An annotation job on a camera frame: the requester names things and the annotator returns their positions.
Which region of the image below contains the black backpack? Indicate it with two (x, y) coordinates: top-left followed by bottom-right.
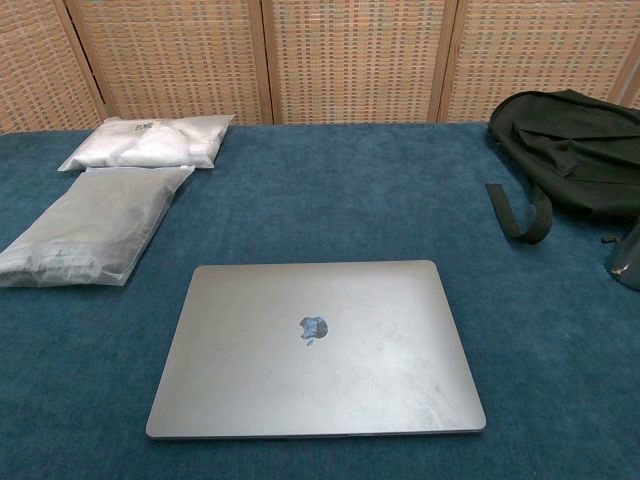
(484, 88), (640, 247)

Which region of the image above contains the silver laptop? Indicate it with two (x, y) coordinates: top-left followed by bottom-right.
(144, 259), (488, 442)

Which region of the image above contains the white clothing in plastic bag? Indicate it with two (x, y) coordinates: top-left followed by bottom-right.
(58, 113), (237, 173)

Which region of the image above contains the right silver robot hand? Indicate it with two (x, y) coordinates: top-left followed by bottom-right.
(601, 224), (640, 292)

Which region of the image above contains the grey clothing in plastic bag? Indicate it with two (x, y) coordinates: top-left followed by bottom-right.
(0, 165), (197, 290)

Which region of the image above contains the woven wooden folding screen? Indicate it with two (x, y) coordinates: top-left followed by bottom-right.
(0, 0), (640, 136)

